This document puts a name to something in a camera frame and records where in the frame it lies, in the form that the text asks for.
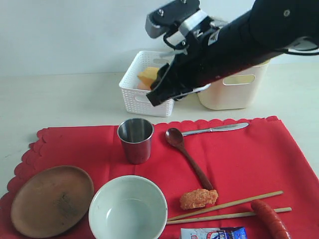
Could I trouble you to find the cream plastic bin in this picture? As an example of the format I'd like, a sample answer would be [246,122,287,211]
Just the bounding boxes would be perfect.
[197,61,269,110]

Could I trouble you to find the white perforated plastic basket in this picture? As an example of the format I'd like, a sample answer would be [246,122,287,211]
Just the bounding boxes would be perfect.
[119,51,174,117]

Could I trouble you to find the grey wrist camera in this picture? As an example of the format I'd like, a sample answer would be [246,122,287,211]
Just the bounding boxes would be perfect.
[145,0,214,50]

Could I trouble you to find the blue white snack packet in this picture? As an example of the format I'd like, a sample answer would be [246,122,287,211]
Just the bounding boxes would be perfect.
[179,227,248,239]

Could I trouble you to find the dark wooden spoon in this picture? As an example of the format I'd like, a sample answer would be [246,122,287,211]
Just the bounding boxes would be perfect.
[165,128,213,190]

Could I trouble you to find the red scalloped cloth mat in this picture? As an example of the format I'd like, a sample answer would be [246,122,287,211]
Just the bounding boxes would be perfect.
[0,117,319,239]

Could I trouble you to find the fried chicken nugget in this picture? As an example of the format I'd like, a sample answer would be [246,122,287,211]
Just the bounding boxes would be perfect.
[179,189,219,210]

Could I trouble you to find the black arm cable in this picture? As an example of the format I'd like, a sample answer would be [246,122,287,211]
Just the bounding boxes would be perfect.
[286,37,319,57]

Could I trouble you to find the silver table knife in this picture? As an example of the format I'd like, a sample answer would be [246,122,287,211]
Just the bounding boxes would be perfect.
[181,122,249,136]

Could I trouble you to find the red sausage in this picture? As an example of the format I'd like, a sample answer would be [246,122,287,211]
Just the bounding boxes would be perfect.
[251,199,292,239]

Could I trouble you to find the upper wooden chopstick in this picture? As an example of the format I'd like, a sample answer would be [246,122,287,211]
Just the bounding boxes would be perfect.
[167,190,284,222]

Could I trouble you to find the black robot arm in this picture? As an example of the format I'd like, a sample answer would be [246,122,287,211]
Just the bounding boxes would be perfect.
[145,0,319,106]

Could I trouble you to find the stainless steel cup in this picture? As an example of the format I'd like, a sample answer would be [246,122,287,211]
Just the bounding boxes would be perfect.
[117,118,155,164]

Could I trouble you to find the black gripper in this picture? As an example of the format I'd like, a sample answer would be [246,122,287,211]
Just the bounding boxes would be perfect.
[147,27,249,107]

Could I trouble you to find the brown egg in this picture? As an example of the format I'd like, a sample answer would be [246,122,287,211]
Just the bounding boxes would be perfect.
[137,82,151,91]

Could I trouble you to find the orange cheese wedge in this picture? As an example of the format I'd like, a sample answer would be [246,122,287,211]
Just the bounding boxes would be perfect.
[138,67,159,88]

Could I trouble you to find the wooden chopstick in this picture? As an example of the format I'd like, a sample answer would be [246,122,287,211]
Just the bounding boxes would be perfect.
[167,190,284,222]
[165,207,292,226]

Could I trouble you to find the lower wooden chopstick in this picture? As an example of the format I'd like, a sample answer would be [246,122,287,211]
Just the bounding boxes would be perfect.
[165,207,292,226]

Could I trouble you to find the brown oval plate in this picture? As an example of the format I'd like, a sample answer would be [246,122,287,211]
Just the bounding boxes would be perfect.
[10,165,94,239]

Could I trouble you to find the pale green bowl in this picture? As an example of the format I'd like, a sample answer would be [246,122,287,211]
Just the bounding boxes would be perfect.
[88,175,168,239]

